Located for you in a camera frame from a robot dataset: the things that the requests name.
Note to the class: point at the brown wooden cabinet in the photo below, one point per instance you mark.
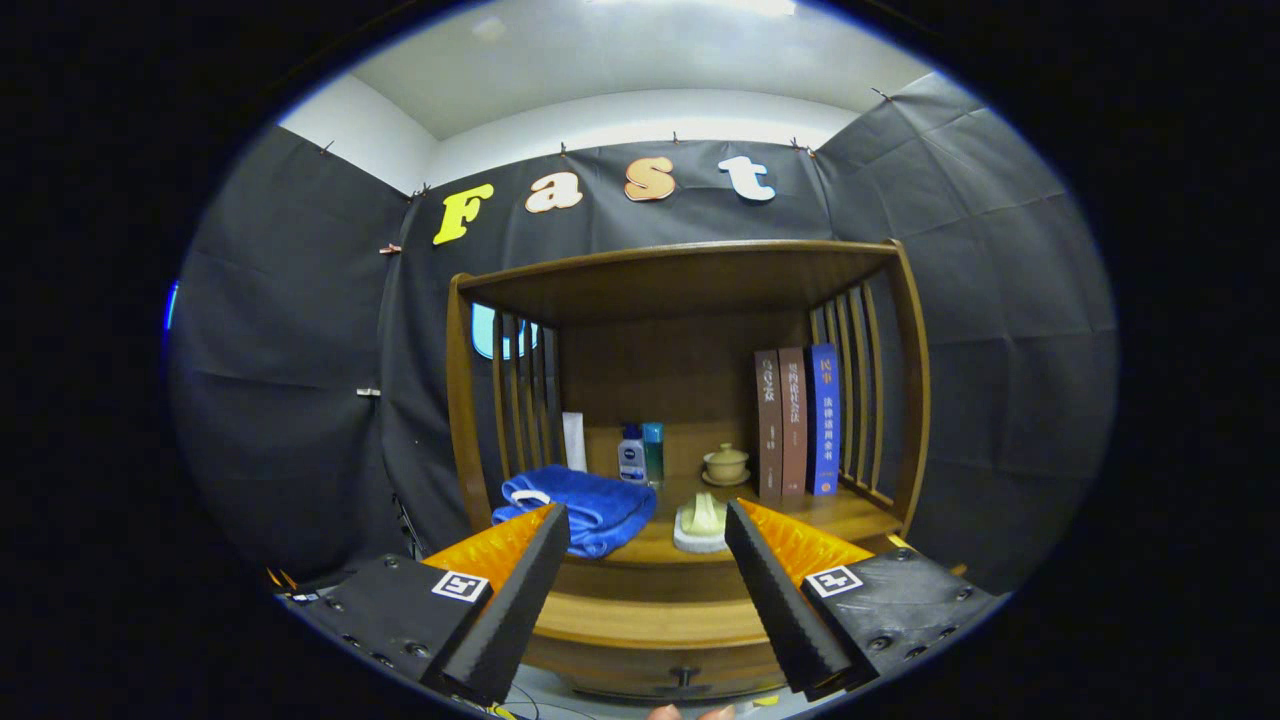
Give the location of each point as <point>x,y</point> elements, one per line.
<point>670,290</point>

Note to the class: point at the dark brown book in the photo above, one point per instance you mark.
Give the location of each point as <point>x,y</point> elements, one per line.
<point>768,430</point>

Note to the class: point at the white bottle with blue cap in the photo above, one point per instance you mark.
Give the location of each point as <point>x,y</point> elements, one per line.
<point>631,462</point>

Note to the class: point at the black backdrop cloth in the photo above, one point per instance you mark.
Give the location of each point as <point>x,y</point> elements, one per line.
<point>1000,300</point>

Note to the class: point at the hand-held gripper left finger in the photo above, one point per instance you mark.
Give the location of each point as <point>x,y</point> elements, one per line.
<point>520,610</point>

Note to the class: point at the blue folded towel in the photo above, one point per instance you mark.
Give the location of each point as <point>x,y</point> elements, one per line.
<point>590,500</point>

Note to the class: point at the teal bottle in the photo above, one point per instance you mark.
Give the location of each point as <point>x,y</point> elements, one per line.
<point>653,455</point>

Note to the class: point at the reddish brown book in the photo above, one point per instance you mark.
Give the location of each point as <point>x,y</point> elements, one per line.
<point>793,430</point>

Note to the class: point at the white tube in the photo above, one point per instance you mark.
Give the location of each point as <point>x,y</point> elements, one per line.
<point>574,442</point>

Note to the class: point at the wooden countertop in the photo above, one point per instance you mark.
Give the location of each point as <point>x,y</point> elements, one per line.
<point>830,512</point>

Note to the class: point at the pale green brush white base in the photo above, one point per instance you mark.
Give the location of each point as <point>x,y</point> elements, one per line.
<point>700,528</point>

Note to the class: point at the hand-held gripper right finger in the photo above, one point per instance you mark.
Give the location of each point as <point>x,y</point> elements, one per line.
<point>785,610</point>

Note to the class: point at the wooden drawer with black knob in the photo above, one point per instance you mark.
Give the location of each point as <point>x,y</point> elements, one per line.
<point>650,620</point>

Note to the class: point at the beige lidded teacup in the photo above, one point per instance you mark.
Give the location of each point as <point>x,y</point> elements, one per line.
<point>726,466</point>

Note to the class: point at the blue book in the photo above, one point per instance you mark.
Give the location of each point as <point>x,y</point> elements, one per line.
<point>824,430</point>

